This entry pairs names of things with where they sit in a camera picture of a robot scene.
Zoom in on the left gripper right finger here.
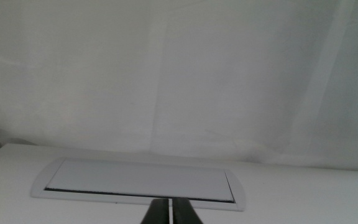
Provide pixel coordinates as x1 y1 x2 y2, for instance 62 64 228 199
172 197 204 224

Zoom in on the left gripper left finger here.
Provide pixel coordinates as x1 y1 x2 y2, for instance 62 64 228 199
139 198 170 224

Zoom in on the silver table cable hatch cover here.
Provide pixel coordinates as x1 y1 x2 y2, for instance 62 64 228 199
30 157 247 212

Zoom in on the white cloth curtain backdrop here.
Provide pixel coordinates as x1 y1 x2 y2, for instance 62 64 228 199
0 0 358 174

